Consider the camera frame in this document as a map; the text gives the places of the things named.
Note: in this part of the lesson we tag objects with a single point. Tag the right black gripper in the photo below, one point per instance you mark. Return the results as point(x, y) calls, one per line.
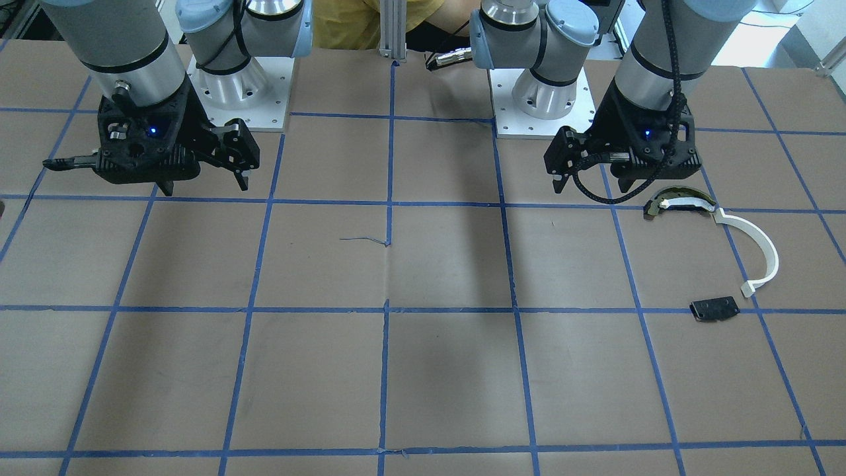
point(198, 123)

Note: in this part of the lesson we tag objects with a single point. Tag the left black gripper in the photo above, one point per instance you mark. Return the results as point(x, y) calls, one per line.
point(609, 127)

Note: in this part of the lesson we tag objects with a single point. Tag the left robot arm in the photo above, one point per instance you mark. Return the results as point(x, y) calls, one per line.
point(675, 44)

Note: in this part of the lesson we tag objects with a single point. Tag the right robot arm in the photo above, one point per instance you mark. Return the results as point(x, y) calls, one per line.
point(128, 40)

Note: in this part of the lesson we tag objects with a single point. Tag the olive curved brake shoe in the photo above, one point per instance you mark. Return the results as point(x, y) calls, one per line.
point(678, 198)

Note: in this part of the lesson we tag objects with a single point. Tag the small black flat plate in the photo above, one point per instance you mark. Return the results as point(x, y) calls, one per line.
point(714, 309)

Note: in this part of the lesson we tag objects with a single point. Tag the white curved plastic part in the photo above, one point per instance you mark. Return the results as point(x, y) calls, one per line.
point(763, 241)

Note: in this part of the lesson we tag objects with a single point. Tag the person in yellow shirt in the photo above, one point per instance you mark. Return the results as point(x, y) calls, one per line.
point(431, 26)

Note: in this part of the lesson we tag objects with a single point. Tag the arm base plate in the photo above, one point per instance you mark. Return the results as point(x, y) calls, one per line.
point(513, 123)
point(277, 99)

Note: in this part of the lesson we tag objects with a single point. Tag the aluminium frame post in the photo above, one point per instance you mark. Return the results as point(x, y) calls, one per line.
point(392, 42)

